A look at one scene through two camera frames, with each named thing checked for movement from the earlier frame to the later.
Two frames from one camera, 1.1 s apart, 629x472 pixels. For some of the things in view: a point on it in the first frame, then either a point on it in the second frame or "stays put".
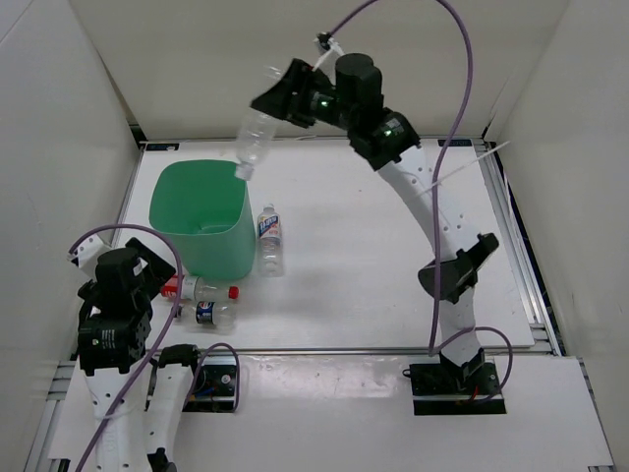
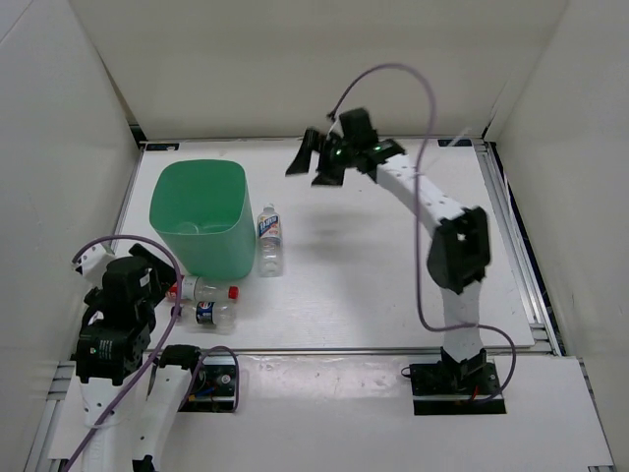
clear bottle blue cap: [258, 134] -> [191, 228]
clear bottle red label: [197, 287] stays put
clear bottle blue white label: [269, 245] stays put
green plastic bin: [207, 211] stays put
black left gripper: [158, 270] stays put
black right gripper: [298, 81] -> [302, 164]
